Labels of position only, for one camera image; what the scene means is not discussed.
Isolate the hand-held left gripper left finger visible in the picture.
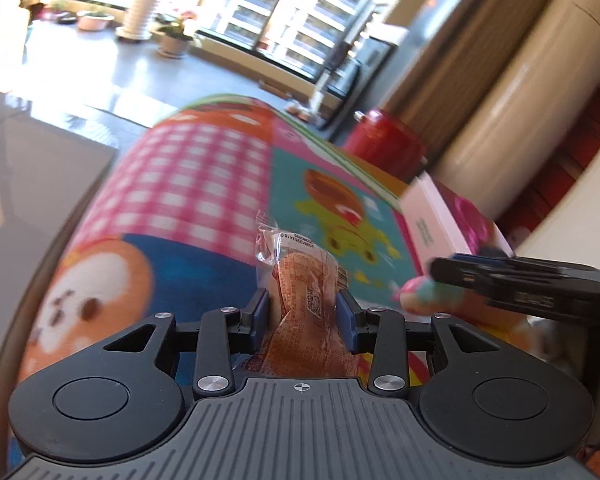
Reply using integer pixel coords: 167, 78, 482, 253
102, 290, 272, 400

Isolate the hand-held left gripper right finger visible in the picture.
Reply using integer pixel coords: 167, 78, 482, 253
334, 290, 498, 398

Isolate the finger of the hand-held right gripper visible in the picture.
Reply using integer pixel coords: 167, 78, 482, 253
429, 259, 491, 293
447, 247, 520, 267

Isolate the orange-red snack packet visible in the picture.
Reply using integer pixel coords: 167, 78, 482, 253
237, 210, 376, 378

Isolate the pink cardboard gift box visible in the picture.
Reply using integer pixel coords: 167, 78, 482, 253
399, 172, 513, 273

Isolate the red round container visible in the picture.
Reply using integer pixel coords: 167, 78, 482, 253
341, 108, 427, 183

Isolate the colourful printed mat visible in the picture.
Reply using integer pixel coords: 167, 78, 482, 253
17, 94, 600, 480

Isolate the white standing air conditioner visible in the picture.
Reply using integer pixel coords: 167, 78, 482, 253
432, 0, 600, 221

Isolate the beige curtain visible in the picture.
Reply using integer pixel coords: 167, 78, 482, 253
330, 0, 576, 161

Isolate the grey glossy cabinet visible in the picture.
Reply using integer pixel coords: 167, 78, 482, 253
0, 85, 121, 311

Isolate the flowering plant in white pot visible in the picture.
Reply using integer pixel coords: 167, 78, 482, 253
152, 9, 201, 59

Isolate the tall plant in white pot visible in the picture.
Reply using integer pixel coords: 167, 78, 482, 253
116, 0, 163, 41

